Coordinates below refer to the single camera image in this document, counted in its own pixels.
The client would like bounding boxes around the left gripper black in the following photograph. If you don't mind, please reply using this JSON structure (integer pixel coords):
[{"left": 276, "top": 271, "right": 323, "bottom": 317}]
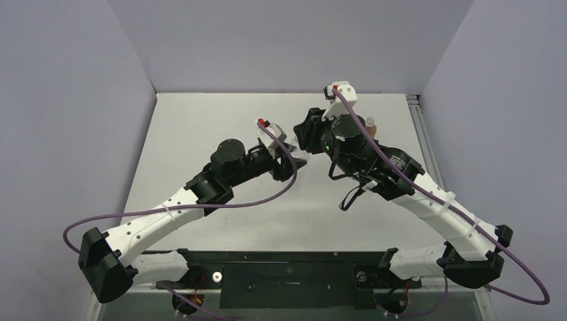
[{"left": 227, "top": 142, "right": 305, "bottom": 188}]

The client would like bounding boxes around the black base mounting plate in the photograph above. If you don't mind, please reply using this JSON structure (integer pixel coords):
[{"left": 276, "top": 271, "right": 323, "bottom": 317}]
[{"left": 132, "top": 249, "right": 426, "bottom": 310}]

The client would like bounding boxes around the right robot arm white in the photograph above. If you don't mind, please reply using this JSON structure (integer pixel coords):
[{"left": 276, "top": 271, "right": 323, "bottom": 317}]
[{"left": 293, "top": 108, "right": 513, "bottom": 289}]

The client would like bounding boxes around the clear plastic bottle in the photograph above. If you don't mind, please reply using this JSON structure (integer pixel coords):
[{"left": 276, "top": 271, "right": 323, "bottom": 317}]
[{"left": 289, "top": 144, "right": 310, "bottom": 162}]

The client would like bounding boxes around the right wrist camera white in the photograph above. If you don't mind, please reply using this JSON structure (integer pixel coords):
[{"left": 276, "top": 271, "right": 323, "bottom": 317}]
[{"left": 322, "top": 81, "right": 358, "bottom": 122}]

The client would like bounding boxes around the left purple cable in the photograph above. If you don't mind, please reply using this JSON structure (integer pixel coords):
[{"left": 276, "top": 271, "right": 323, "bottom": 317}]
[{"left": 62, "top": 124, "right": 298, "bottom": 254}]

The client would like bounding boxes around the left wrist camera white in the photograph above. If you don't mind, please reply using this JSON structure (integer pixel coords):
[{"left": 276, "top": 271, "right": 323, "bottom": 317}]
[{"left": 257, "top": 118, "right": 287, "bottom": 159}]

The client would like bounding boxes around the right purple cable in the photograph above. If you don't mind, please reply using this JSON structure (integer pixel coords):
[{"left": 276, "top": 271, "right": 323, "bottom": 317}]
[{"left": 333, "top": 88, "right": 551, "bottom": 306}]

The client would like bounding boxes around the tea bottle red label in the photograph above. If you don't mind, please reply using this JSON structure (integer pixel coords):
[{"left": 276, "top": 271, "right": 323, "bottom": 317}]
[{"left": 365, "top": 117, "right": 377, "bottom": 139}]

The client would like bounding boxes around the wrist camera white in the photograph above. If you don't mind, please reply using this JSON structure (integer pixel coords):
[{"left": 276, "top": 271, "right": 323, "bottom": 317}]
[
  {"left": 257, "top": 118, "right": 287, "bottom": 159},
  {"left": 322, "top": 81, "right": 358, "bottom": 122}
]

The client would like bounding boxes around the black cable loop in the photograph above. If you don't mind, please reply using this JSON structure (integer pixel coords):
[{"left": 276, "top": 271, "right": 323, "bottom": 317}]
[{"left": 328, "top": 150, "right": 377, "bottom": 212}]

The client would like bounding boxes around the purple cable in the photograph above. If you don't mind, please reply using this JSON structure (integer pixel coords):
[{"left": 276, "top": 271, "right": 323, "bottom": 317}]
[
  {"left": 333, "top": 88, "right": 551, "bottom": 306},
  {"left": 62, "top": 124, "right": 298, "bottom": 254}
]

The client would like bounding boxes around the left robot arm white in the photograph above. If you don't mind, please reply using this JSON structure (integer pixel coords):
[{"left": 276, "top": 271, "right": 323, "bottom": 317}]
[{"left": 78, "top": 138, "right": 307, "bottom": 303}]

